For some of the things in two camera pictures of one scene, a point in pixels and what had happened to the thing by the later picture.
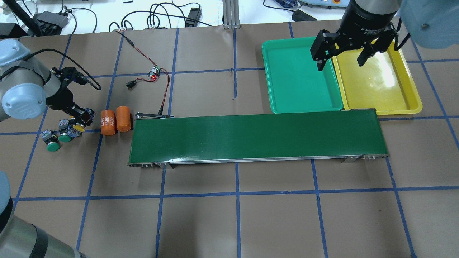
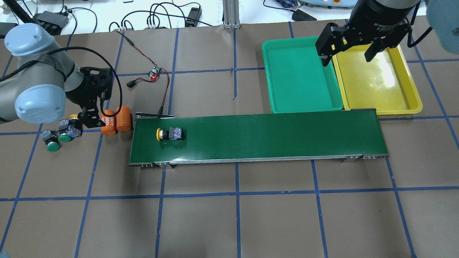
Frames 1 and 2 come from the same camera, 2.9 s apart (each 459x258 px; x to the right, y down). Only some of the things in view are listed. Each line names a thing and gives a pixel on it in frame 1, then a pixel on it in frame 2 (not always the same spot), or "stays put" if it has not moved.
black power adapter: (194, 16) stays put
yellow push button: (79, 128) → (174, 134)
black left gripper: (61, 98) → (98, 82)
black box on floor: (51, 24) stays put
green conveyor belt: (350, 135) stays put
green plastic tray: (294, 84) stays put
